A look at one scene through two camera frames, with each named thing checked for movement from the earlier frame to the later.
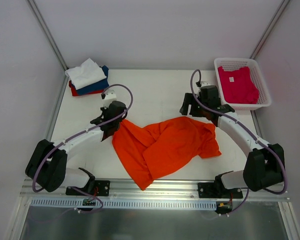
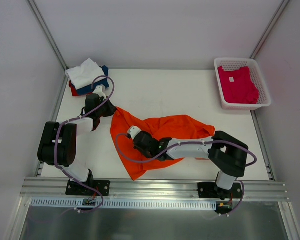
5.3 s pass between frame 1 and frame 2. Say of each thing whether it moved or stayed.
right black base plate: stayed
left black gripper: moved
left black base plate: stayed
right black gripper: moved
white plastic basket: stayed
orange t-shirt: moved
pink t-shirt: stayed
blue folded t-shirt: stayed
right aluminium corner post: stayed
